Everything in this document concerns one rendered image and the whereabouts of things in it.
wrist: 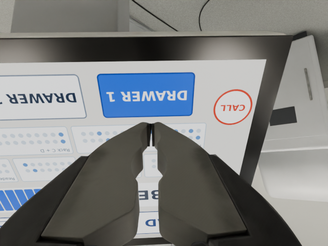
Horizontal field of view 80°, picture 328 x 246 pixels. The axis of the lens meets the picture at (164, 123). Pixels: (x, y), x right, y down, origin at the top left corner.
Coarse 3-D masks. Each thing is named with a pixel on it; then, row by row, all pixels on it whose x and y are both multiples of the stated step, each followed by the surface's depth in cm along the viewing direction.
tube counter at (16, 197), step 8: (0, 192) 25; (8, 192) 25; (16, 192) 25; (24, 192) 25; (32, 192) 25; (0, 200) 26; (8, 200) 26; (16, 200) 26; (24, 200) 26; (0, 208) 26; (8, 208) 26; (16, 208) 26
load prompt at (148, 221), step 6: (144, 216) 28; (150, 216) 28; (156, 216) 28; (0, 222) 28; (144, 222) 29; (150, 222) 29; (156, 222) 29; (138, 228) 30; (144, 228) 30; (150, 228) 30; (156, 228) 30
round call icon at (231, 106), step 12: (216, 96) 20; (228, 96) 20; (240, 96) 20; (252, 96) 20; (216, 108) 21; (228, 108) 21; (240, 108) 21; (252, 108) 21; (216, 120) 21; (228, 120) 21; (240, 120) 21
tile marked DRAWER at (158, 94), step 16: (112, 80) 19; (128, 80) 19; (144, 80) 19; (160, 80) 19; (176, 80) 19; (192, 80) 19; (112, 96) 20; (128, 96) 20; (144, 96) 20; (160, 96) 20; (176, 96) 20; (192, 96) 20; (112, 112) 20; (128, 112) 20; (144, 112) 21; (160, 112) 21; (176, 112) 21; (192, 112) 21
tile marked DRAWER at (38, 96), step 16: (0, 80) 18; (16, 80) 18; (32, 80) 18; (48, 80) 18; (64, 80) 19; (80, 80) 19; (0, 96) 19; (16, 96) 19; (32, 96) 19; (48, 96) 19; (64, 96) 19; (80, 96) 19; (0, 112) 20; (16, 112) 20; (32, 112) 20; (48, 112) 20; (64, 112) 20; (80, 112) 20
